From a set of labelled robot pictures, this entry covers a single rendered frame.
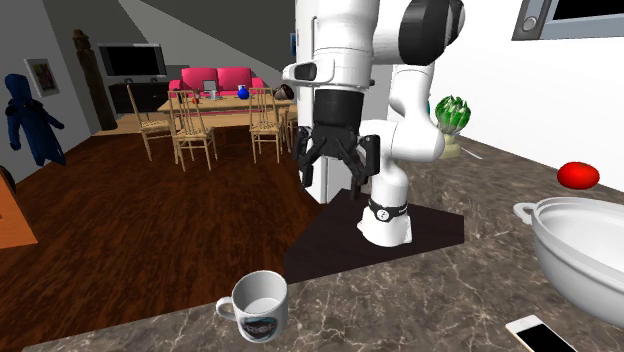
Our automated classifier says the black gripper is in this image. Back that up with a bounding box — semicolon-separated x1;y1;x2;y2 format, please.
293;89;382;202

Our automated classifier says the wooden dining chair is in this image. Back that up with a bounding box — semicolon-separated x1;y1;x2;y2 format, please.
167;89;219;172
126;84;173;163
247;87;284;165

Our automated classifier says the dark robot stand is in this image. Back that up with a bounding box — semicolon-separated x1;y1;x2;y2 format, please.
283;187;465;285

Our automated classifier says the wooden dining table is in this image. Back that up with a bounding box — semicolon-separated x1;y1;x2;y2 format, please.
156;80;297;129

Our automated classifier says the green plant in pale pot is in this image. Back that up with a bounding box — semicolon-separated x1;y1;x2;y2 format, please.
434;95;473;160

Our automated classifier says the pink sofa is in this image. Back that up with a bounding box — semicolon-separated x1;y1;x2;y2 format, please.
168;66;267;99

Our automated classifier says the white mug with dark print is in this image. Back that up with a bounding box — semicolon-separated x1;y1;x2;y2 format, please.
215;270;289;345

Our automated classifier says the dark television cabinet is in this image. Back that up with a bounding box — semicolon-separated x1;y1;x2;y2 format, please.
107;81;172;115

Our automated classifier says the black flat television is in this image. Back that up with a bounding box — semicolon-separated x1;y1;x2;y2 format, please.
97;42;168;79

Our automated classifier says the grey microwave oven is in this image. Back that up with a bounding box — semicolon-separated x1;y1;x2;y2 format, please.
511;0;624;42

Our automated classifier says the red tomato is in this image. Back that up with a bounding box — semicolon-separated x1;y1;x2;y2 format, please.
557;161;601;191

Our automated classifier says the tall brown wooden sculpture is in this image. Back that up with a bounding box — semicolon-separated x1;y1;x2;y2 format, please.
71;28;119;132

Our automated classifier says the white cooking pot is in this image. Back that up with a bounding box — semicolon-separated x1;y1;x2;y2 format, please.
512;196;624;329

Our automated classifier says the white smartphone with black screen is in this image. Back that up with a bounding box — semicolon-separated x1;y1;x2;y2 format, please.
504;314;579;352

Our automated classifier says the hanging blue coat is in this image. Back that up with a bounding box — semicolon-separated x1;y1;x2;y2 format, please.
4;73;67;167

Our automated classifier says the orange furniture piece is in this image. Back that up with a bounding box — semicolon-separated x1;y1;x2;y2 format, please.
0;165;40;251

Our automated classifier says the framed wall picture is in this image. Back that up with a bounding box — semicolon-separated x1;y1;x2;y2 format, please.
23;57;62;98

